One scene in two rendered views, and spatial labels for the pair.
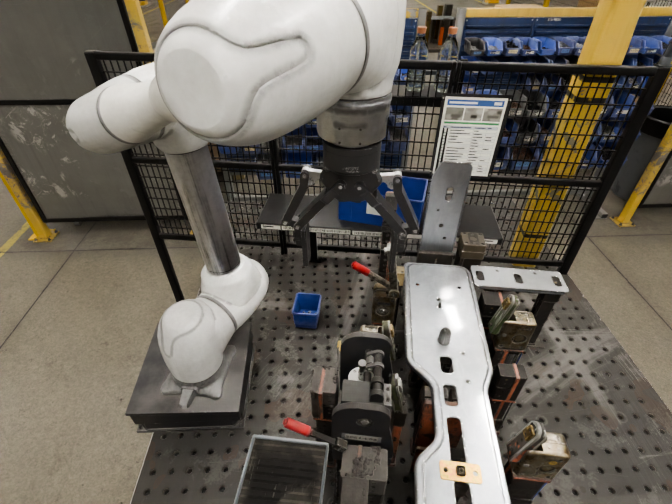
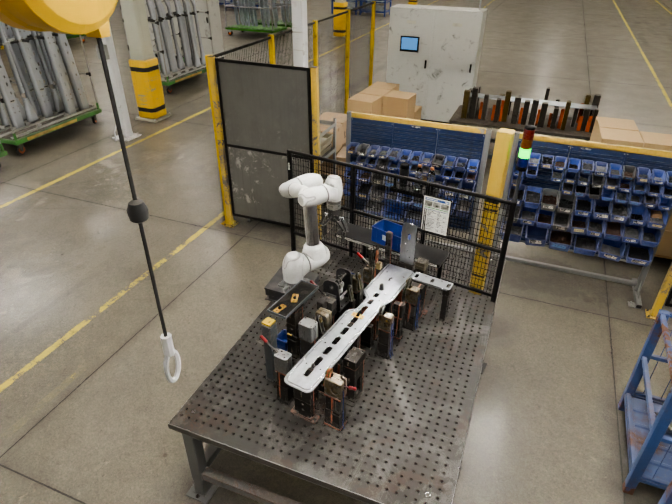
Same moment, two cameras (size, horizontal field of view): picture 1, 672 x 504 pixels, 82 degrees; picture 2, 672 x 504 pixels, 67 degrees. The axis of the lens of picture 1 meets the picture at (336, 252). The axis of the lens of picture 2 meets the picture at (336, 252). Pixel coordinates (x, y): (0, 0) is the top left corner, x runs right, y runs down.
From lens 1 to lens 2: 2.68 m
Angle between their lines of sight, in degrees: 21
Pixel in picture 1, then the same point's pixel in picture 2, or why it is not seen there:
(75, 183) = (257, 196)
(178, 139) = not seen: hidden behind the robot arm
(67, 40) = (278, 122)
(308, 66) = (314, 200)
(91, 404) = (237, 312)
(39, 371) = (216, 291)
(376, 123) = (335, 206)
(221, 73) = (303, 200)
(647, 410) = (473, 353)
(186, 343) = (291, 264)
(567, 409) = (436, 342)
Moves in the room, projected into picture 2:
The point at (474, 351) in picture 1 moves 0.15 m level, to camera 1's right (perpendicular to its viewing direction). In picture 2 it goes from (389, 294) to (410, 300)
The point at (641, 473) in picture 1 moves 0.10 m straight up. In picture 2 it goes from (447, 365) to (448, 354)
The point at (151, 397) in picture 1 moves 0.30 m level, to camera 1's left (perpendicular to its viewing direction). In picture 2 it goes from (274, 286) to (240, 276)
